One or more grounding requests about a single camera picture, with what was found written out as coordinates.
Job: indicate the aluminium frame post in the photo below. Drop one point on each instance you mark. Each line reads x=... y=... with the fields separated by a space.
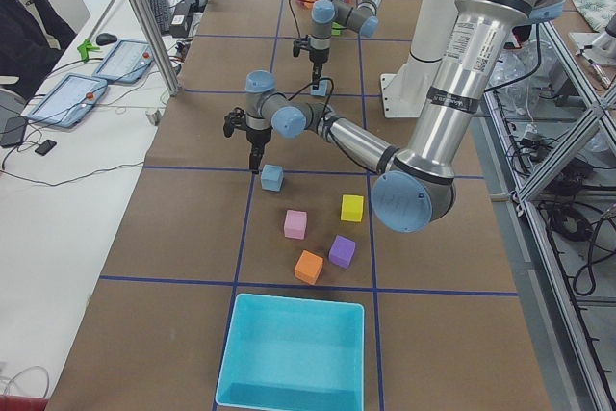
x=154 y=38

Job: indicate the yellow foam block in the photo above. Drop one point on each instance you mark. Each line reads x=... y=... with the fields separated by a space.
x=352 y=208

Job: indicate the teach pendant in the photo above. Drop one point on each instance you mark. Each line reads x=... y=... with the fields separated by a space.
x=125 y=63
x=69 y=101

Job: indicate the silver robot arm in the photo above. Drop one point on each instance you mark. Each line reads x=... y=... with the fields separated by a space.
x=360 y=18
x=414 y=185

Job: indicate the black computer mouse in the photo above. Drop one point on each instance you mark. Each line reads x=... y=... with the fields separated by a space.
x=105 y=39

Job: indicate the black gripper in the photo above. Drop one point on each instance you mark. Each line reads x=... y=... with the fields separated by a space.
x=256 y=139
x=317 y=56

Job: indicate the left purple foam block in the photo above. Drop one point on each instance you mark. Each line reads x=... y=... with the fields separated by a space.
x=342 y=251

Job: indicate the black smartphone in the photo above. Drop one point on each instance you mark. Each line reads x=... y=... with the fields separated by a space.
x=45 y=147

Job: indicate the black keyboard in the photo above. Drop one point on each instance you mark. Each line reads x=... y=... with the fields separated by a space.
x=162 y=15

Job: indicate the green foam block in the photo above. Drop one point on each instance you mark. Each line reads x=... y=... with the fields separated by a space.
x=337 y=29

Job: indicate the near teach pendant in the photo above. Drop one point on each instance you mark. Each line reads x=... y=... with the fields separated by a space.
x=69 y=101

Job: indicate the left orange foam block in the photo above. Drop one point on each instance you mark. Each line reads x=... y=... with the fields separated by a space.
x=308 y=267

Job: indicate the far teach pendant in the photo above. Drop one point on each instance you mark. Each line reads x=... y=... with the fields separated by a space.
x=125 y=63

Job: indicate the green plastic clamp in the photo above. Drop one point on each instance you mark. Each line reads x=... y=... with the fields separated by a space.
x=85 y=48

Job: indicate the light pink foam block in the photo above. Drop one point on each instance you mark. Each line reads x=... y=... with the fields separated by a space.
x=295 y=224

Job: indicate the cyan plastic bin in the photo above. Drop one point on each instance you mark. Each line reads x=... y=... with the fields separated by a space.
x=286 y=353

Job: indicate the seated person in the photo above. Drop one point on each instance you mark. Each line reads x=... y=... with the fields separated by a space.
x=33 y=39

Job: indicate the light blue block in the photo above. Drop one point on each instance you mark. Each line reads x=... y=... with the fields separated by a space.
x=272 y=177
x=323 y=89

